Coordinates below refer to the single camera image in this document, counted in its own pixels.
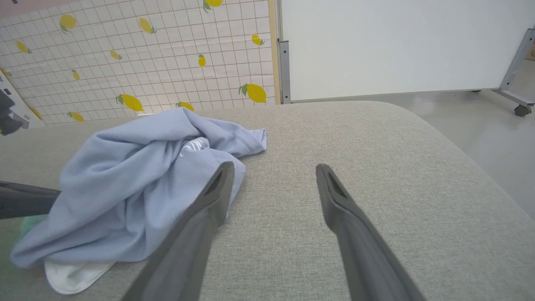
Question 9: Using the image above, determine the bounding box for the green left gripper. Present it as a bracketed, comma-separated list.
[0, 181, 62, 239]

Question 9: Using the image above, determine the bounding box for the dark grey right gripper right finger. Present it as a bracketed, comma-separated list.
[316, 163, 427, 301]

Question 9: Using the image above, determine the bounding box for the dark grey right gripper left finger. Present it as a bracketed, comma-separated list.
[121, 161, 235, 301]

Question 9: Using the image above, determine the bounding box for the light blue polo shirt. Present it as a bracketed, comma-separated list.
[9, 107, 268, 295]

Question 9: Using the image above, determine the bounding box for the grey fabric sofa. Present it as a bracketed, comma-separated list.
[0, 100, 535, 301]

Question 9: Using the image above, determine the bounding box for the lemon print tiled partition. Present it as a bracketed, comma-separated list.
[0, 0, 280, 126]

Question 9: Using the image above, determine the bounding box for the white board panel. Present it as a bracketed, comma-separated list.
[276, 0, 535, 104]

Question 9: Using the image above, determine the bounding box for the grey metal board stand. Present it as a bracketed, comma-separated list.
[472, 28, 535, 110]

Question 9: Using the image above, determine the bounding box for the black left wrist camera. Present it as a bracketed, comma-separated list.
[0, 89, 31, 135]

